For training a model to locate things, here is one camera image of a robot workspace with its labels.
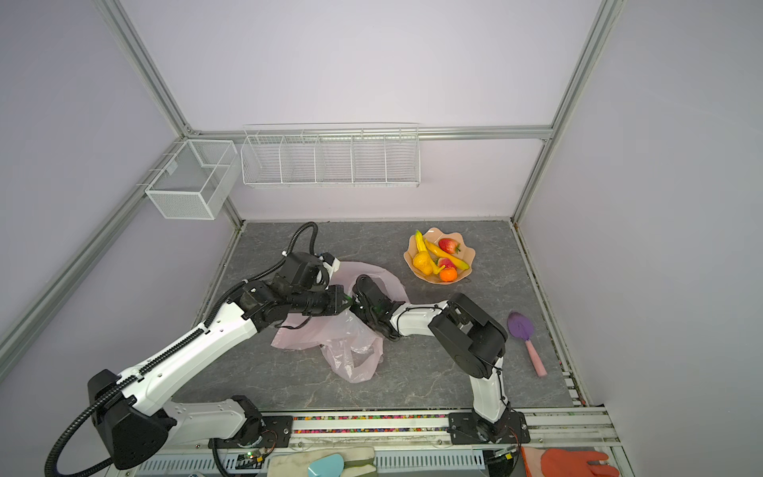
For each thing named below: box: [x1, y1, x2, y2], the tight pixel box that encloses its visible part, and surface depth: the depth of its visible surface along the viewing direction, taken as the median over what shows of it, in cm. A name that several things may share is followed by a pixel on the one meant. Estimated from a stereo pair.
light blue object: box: [307, 453, 345, 477], surface depth 70 cm
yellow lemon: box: [412, 251, 434, 277], surface depth 102 cm
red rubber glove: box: [540, 448, 621, 477], surface depth 70 cm
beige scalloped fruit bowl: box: [403, 226, 476, 286], surface depth 107 cm
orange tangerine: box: [439, 266, 458, 283], surface depth 99 cm
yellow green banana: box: [415, 229, 429, 253], surface depth 108 cm
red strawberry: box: [438, 237, 461, 255], surface depth 107 cm
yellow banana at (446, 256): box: [424, 238, 470, 271], surface depth 107 cm
